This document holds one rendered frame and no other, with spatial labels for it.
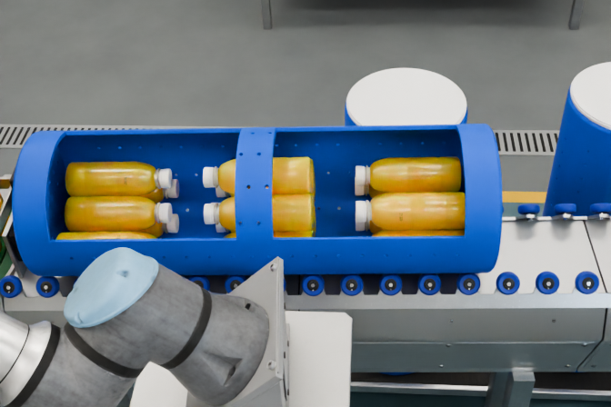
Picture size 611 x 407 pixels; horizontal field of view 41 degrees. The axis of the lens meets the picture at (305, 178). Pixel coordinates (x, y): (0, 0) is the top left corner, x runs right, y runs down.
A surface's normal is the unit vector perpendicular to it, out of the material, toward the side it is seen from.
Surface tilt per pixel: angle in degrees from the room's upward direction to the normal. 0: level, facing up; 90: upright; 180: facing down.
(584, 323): 71
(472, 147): 6
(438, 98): 0
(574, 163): 90
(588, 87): 0
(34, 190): 38
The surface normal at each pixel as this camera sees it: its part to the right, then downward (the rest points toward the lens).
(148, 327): 0.35, 0.31
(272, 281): -0.73, -0.50
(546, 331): -0.04, 0.38
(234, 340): 0.35, -0.29
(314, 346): -0.04, -0.74
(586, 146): -0.78, 0.44
